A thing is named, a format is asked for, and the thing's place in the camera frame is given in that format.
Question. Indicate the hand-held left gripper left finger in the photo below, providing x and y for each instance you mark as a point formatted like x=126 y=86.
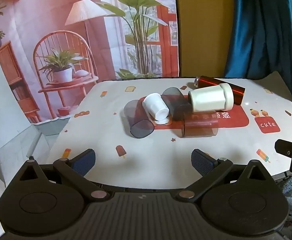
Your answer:
x=84 y=162

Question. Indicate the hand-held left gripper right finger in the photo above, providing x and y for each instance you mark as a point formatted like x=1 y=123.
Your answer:
x=202 y=162

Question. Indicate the clear brown plastic cup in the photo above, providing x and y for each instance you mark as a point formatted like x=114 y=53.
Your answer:
x=199 y=128

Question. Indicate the large white lidded cup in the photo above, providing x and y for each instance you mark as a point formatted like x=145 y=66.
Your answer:
x=208 y=98

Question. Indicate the dark smoky plastic cup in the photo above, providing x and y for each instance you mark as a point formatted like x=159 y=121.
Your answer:
x=177 y=102

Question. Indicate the clear grey plastic cup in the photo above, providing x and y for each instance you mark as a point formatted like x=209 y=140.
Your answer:
x=136 y=120

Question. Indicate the small white cup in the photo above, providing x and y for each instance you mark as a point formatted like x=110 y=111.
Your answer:
x=154 y=105

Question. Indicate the shiny red metal cup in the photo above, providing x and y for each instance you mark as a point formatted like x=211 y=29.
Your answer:
x=237 y=90

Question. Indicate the printed tablecloth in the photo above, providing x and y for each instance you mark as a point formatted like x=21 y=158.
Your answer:
x=106 y=140

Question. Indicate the white cabinet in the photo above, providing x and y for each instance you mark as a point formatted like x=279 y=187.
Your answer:
x=8 y=120

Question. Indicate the blue curtain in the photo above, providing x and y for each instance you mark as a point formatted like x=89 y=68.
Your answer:
x=256 y=30

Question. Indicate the printed wall tapestry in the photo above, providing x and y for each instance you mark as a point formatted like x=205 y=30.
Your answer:
x=23 y=30

